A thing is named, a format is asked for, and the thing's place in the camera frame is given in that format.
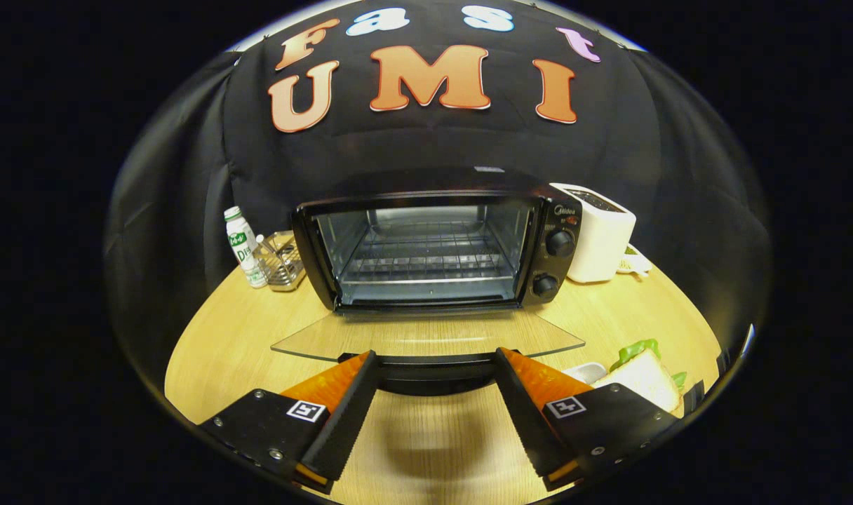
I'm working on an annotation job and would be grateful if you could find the white green-label drink bottle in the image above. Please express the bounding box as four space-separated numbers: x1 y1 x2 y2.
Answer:
224 206 269 289

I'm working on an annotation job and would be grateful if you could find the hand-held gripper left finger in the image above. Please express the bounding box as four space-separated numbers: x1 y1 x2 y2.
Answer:
197 351 381 495

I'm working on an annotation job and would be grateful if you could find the small white dish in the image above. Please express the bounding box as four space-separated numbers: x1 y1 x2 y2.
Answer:
616 244 653 276

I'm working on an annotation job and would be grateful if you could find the white pop-up toaster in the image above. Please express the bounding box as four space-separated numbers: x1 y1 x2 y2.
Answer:
549 182 638 284

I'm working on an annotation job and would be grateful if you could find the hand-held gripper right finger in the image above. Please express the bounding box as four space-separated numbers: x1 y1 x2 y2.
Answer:
495 347 687 492

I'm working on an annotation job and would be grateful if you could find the white plastic tray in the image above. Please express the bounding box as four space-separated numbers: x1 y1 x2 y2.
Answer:
563 361 608 385

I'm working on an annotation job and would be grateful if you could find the black toaster oven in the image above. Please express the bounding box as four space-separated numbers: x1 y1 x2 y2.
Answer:
271 167 586 398

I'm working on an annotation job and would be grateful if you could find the sandwich with lettuce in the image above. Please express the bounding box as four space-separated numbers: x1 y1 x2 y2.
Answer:
595 339 688 418

